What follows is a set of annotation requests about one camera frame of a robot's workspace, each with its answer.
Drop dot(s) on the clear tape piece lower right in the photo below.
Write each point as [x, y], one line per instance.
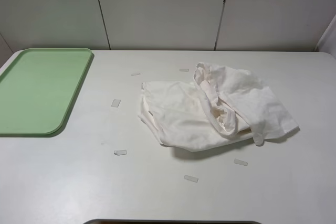
[240, 162]

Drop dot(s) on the white short sleeve shirt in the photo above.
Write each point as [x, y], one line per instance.
[221, 106]

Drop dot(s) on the clear tape piece lower left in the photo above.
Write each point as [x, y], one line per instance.
[120, 152]

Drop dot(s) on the green plastic tray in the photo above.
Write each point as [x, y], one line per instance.
[38, 89]

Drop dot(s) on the clear tape piece bottom middle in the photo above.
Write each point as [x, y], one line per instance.
[191, 178]

